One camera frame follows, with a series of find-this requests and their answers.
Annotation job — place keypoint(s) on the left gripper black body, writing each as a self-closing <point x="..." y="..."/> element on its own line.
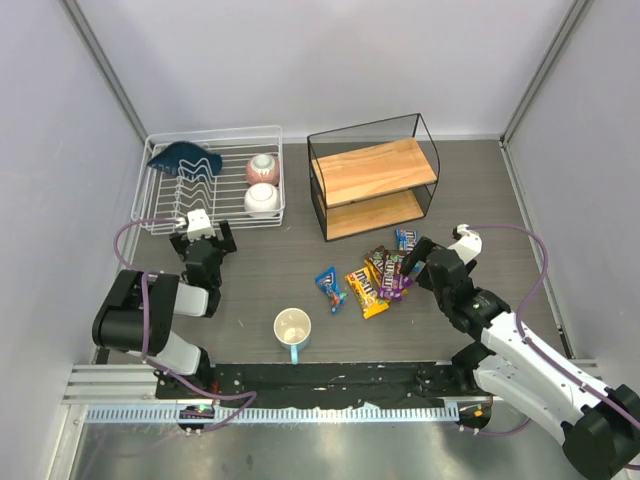
<point x="226" y="239"/>

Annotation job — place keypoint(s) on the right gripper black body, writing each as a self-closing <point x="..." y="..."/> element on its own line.
<point x="430" y="261"/>

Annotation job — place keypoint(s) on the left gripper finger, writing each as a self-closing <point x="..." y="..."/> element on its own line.
<point x="225" y="240"/>
<point x="179" y="242"/>

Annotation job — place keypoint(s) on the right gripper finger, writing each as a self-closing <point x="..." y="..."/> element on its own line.
<point x="423" y="280"/>
<point x="418" y="254"/>

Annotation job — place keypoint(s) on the purple candy bag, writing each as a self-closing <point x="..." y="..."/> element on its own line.
<point x="394" y="283"/>
<point x="384" y="254"/>

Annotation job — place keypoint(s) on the yellow candy bag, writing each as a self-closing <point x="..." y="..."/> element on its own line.
<point x="371" y="304"/>
<point x="376" y="278"/>

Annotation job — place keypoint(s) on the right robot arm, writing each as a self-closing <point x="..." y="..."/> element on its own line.
<point x="597" y="426"/>

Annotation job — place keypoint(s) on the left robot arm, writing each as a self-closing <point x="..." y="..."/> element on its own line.
<point x="137" y="314"/>

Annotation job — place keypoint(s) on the twisted blue candy bag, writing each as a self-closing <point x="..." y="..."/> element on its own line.
<point x="327" y="282"/>

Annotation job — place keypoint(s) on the white ceramic bowl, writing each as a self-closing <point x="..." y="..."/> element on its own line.
<point x="261" y="200"/>

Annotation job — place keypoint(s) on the dark blue plate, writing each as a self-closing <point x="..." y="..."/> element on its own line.
<point x="186" y="159"/>

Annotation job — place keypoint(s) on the pink ceramic bowl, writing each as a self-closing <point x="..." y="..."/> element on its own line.
<point x="262" y="168"/>

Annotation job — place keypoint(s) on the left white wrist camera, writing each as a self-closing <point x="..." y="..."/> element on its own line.
<point x="199" y="225"/>

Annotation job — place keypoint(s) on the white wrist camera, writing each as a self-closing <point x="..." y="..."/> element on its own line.
<point x="199" y="225"/>
<point x="467" y="243"/>

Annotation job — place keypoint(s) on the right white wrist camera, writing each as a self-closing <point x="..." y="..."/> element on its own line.
<point x="467" y="243"/>

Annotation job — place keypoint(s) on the white wire dish rack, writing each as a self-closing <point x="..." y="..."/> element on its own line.
<point x="195" y="186"/>

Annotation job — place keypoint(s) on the black wire wooden shelf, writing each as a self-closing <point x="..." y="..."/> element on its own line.
<point x="372" y="175"/>

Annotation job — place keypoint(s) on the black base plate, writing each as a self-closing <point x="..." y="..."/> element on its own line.
<point x="339" y="385"/>

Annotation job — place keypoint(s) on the white slotted cable duct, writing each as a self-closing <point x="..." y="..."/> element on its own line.
<point x="192" y="414"/>

